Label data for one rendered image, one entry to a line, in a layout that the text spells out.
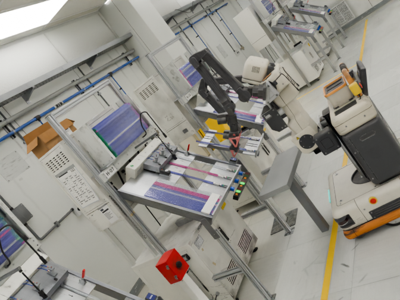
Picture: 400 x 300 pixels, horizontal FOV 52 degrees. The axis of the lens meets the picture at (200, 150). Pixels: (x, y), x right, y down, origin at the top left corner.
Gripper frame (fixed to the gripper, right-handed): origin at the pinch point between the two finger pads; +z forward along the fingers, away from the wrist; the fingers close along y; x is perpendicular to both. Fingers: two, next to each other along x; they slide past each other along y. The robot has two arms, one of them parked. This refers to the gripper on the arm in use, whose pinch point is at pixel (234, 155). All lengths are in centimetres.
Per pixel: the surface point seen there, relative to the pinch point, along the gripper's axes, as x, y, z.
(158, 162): -50, 32, 0
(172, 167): -41.9, 25.5, 6.8
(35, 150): -133, 67, -10
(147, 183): -50, 52, 6
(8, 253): -75, 159, -14
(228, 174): 1.1, 15.5, 7.3
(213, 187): -3.8, 37.0, 7.1
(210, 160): -18.5, 2.3, 7.8
